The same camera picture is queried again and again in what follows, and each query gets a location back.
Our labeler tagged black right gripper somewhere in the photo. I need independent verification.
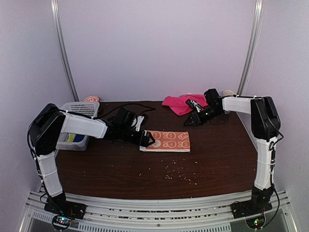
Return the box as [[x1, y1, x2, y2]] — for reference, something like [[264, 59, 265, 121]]
[[184, 106, 224, 126]]

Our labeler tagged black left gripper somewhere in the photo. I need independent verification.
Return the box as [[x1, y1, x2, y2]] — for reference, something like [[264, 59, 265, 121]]
[[119, 126, 155, 147]]

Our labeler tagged orange bunny towel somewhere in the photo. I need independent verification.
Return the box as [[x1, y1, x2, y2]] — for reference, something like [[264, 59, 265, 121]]
[[140, 130, 191, 152]]

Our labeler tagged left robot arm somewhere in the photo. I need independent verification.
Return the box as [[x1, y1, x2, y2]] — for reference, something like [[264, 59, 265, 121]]
[[27, 101, 155, 215]]

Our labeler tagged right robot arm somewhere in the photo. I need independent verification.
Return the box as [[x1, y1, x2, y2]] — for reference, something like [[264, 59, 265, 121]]
[[184, 88, 283, 214]]

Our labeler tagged pink towel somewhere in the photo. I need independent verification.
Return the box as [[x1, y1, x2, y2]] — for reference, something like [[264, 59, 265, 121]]
[[162, 94, 208, 116]]

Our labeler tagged beige printed mug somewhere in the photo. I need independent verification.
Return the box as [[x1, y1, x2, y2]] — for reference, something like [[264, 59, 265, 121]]
[[223, 90, 236, 96]]

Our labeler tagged white plastic basket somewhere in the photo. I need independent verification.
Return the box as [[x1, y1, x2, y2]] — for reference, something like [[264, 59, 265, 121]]
[[56, 101, 100, 151]]

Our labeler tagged red white bowl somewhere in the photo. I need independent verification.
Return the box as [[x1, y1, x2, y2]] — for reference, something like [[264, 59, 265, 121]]
[[84, 96, 100, 102]]

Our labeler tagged blue rolled towel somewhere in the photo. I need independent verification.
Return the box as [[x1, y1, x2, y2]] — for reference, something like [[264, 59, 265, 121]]
[[73, 134, 84, 143]]

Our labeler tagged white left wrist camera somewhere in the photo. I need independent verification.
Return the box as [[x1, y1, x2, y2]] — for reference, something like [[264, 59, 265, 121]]
[[132, 114, 148, 131]]

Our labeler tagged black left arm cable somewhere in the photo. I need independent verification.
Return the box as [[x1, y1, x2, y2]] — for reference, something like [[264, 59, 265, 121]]
[[100, 103, 156, 121]]

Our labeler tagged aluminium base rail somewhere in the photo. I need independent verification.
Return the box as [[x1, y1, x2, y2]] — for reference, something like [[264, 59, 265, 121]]
[[17, 188, 301, 232]]

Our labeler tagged right aluminium post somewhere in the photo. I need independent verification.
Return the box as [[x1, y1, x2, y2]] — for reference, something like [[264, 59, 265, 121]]
[[237, 0, 264, 95]]

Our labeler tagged aluminium post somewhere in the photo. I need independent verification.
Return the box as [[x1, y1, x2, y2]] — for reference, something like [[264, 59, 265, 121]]
[[237, 0, 264, 95], [50, 0, 79, 102]]

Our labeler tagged left aluminium post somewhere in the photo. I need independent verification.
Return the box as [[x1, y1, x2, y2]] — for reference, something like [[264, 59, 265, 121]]
[[50, 0, 79, 102]]

